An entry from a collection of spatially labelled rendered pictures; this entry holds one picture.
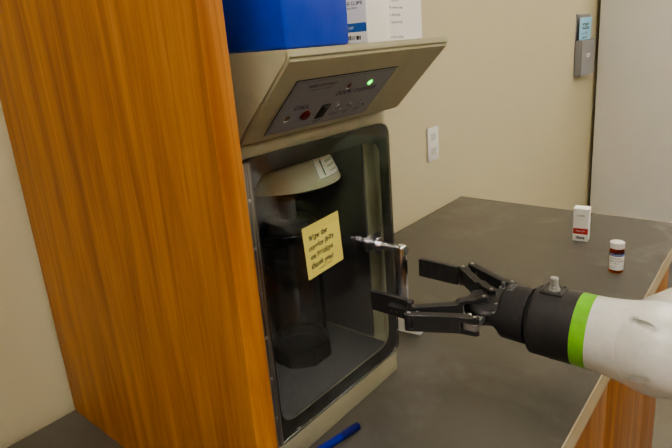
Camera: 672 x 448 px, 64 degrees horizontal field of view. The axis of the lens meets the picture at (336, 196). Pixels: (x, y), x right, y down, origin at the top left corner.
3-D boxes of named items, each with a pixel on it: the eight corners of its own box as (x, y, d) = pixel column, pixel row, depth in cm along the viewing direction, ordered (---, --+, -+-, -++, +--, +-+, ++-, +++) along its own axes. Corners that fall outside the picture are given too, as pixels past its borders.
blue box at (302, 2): (221, 54, 59) (210, -35, 56) (286, 49, 66) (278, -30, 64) (287, 49, 53) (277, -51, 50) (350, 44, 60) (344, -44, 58)
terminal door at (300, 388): (270, 450, 73) (232, 161, 62) (396, 347, 95) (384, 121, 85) (274, 453, 73) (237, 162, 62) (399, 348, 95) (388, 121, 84)
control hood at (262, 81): (222, 146, 61) (209, 55, 59) (384, 107, 85) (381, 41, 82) (295, 153, 54) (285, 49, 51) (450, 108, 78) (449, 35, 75)
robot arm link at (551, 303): (565, 384, 66) (587, 349, 73) (569, 297, 63) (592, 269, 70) (517, 368, 70) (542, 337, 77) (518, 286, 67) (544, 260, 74)
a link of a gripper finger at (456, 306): (486, 318, 76) (489, 323, 75) (407, 325, 76) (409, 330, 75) (486, 293, 75) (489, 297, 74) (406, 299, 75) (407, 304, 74)
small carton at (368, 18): (336, 45, 70) (332, -5, 68) (360, 43, 73) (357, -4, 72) (367, 42, 66) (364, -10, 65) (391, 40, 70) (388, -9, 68)
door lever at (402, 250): (385, 288, 89) (375, 295, 87) (382, 234, 87) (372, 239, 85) (413, 296, 86) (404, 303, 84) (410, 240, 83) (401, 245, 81)
